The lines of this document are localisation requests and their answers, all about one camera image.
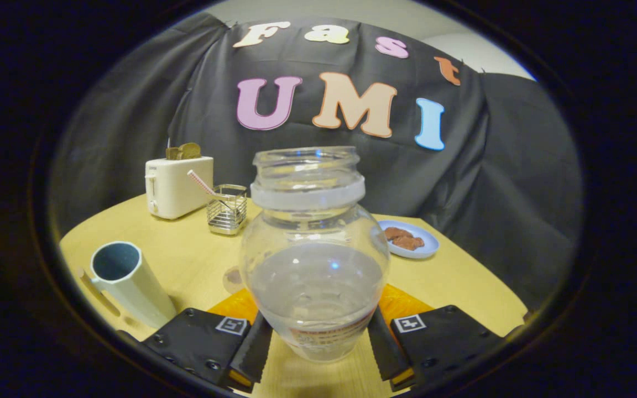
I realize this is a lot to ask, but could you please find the clear plastic juice bottle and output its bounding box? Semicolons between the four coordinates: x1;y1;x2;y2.
239;146;391;363

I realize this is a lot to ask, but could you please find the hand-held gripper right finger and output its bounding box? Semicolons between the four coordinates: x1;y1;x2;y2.
367;284;504;393

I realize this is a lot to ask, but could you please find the brown toast slice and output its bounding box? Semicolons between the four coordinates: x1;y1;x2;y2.
165;143;202;161

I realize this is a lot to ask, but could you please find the wooden table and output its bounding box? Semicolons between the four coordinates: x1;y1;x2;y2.
59;193;529;398

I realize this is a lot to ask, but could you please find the light blue plate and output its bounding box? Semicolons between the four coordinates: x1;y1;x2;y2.
377;220;440;260

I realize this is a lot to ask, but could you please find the pale green cup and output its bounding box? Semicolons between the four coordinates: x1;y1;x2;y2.
78;241;178;330

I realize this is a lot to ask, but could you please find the metal wire basket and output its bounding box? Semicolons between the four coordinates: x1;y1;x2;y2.
206;184;248;236

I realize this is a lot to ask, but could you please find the white toaster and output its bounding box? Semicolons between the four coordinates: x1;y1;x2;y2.
145;156;215;221

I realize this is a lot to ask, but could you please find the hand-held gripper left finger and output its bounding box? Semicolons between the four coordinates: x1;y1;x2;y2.
142;287;274;394

